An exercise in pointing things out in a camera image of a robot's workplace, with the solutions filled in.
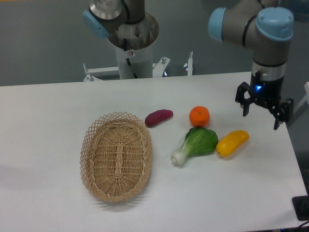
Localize white metal mounting frame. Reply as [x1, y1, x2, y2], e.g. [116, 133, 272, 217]
[83, 51, 196, 82]

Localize white furniture at right edge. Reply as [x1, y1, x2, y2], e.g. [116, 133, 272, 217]
[287, 82, 309, 128]

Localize green bok choy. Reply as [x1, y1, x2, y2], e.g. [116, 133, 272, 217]
[171, 127, 219, 166]

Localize woven wicker basket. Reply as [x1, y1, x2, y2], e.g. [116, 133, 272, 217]
[80, 112, 153, 203]

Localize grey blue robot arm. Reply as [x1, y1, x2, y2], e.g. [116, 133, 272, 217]
[82, 0, 294, 129]

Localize yellow mango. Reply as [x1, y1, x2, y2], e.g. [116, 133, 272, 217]
[216, 130, 250, 157]

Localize purple sweet potato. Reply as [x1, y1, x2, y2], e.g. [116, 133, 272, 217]
[144, 109, 173, 128]

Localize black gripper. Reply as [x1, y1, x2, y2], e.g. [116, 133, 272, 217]
[235, 72, 294, 130]

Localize black device at edge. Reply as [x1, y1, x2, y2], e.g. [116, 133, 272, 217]
[292, 195, 309, 221]

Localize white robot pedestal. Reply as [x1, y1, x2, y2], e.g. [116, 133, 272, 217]
[106, 13, 160, 80]

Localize orange tangerine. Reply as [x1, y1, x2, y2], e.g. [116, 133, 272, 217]
[189, 106, 210, 127]

